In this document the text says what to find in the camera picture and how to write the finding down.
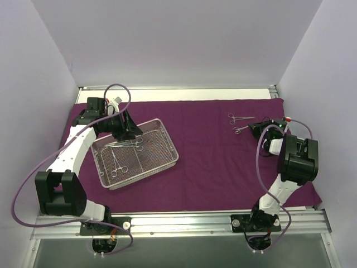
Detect steel forceps clamp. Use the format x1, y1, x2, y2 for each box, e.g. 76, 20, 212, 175
228, 113, 255, 125
121, 137, 143, 151
110, 149, 128, 178

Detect steel tweezers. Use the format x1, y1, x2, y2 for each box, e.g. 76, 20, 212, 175
104, 142, 129, 147

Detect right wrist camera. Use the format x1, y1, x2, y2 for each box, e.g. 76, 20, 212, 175
272, 119, 288, 133

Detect wire mesh instrument tray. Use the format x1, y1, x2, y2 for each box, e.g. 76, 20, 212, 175
91, 118, 179, 190

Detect purple cloth wrap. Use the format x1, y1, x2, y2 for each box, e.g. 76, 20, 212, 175
38, 97, 323, 216

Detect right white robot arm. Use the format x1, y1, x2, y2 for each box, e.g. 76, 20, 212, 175
247, 117, 319, 231

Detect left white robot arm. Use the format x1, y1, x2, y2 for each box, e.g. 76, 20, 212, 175
35, 97, 142, 234

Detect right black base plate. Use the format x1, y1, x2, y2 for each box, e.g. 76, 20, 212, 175
230, 214, 282, 233

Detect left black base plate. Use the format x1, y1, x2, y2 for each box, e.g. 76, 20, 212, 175
79, 217, 131, 236

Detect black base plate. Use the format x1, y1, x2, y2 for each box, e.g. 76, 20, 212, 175
79, 217, 131, 236
230, 214, 282, 233

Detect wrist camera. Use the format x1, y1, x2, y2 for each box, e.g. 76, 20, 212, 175
272, 119, 288, 133
108, 97, 122, 109

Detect back aluminium rail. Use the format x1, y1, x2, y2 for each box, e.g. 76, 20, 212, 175
79, 85, 109, 90

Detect front aluminium rail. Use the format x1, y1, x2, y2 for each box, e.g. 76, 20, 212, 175
31, 207, 332, 240

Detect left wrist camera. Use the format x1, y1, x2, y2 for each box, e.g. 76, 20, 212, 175
108, 97, 122, 109

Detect steel surgical scissors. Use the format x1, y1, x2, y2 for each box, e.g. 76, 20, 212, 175
233, 126, 249, 135

